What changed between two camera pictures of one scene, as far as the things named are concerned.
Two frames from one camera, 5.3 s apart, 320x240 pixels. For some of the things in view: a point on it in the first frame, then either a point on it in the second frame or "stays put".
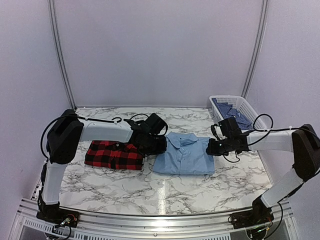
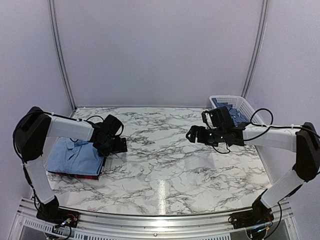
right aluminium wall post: [259, 45] stays put
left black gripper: [162, 148] to [118, 148]
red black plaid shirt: [114, 155] to [87, 176]
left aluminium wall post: [60, 54] stays put
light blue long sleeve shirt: [185, 154] to [76, 157]
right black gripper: [210, 149] to [194, 130]
